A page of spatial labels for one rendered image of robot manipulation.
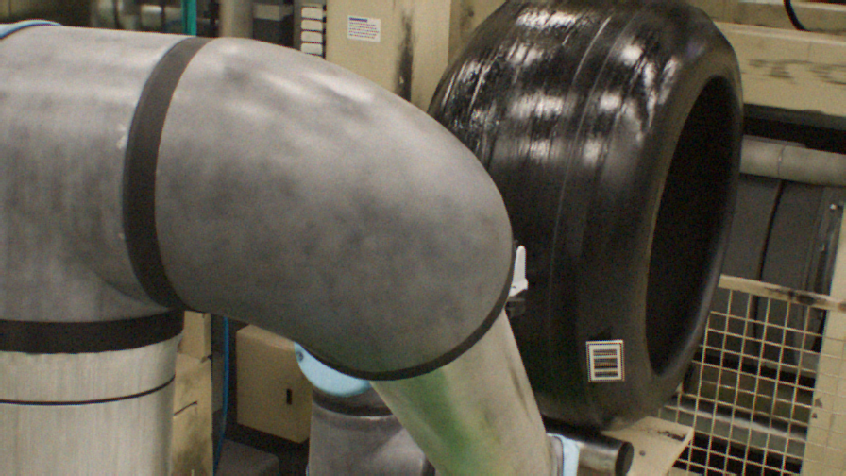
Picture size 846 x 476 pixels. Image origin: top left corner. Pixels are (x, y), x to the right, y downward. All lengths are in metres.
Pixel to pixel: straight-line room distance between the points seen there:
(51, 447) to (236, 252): 0.12
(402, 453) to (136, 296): 0.53
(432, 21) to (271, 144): 1.15
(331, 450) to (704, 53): 0.69
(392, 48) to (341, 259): 1.09
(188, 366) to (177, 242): 1.24
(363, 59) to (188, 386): 0.52
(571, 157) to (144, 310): 0.82
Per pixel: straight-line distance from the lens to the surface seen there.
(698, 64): 1.40
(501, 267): 0.51
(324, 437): 1.00
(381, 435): 0.99
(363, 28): 1.55
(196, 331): 1.69
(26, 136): 0.48
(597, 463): 1.47
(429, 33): 1.58
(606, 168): 1.26
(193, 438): 1.72
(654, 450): 1.72
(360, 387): 0.96
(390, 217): 0.45
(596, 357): 1.31
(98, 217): 0.46
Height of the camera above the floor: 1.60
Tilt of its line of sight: 18 degrees down
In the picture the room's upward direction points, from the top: 3 degrees clockwise
